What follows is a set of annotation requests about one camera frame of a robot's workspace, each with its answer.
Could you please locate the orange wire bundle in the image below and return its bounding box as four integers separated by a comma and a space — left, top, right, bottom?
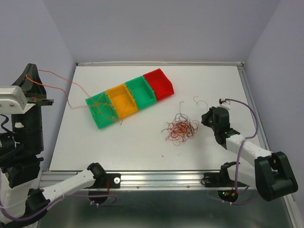
161, 95, 207, 146

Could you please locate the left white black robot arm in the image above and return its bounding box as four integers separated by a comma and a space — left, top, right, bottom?
0, 63, 108, 228

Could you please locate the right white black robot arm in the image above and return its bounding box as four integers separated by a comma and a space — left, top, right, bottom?
201, 107, 298, 201

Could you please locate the red bin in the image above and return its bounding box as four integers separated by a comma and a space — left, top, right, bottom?
143, 68, 174, 101

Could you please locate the leftmost green bin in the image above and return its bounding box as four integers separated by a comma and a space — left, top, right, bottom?
85, 91, 119, 129

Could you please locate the green bin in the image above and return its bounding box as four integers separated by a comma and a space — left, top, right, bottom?
125, 76, 157, 110
85, 91, 119, 129

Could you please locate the yellow bin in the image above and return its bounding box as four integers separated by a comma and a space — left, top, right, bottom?
106, 84, 138, 119

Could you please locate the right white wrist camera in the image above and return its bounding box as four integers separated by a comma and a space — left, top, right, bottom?
219, 98, 231, 111

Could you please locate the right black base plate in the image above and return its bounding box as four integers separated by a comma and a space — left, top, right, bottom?
201, 172, 235, 188

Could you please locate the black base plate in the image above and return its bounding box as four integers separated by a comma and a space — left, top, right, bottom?
87, 173, 121, 189
201, 172, 235, 188

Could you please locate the aluminium front rail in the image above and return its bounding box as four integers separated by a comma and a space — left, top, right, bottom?
38, 169, 293, 191

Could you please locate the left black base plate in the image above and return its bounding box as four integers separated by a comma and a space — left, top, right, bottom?
87, 173, 121, 189

